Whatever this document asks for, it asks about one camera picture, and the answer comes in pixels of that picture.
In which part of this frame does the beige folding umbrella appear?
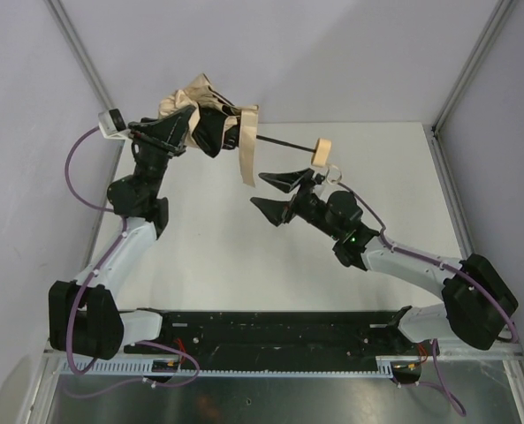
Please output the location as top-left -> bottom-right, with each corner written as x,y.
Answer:
158,73 -> 333,187

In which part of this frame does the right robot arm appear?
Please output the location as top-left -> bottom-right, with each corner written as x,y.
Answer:
250,169 -> 519,351

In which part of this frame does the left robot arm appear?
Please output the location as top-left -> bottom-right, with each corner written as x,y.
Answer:
49,106 -> 196,360

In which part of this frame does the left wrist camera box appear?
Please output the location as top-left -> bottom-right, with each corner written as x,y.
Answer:
98,109 -> 128,140

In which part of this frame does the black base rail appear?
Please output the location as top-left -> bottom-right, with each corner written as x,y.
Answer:
124,310 -> 442,372

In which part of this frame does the left aluminium corner post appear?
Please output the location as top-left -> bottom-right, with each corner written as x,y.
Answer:
44,0 -> 116,112

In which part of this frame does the aluminium corner post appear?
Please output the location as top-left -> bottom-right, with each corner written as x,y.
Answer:
431,0 -> 517,136
44,0 -> 116,112

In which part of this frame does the grey slotted cable duct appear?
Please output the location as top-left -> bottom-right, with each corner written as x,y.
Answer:
57,355 -> 421,381

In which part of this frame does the right aluminium corner post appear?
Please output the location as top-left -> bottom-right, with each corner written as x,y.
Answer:
431,0 -> 517,136

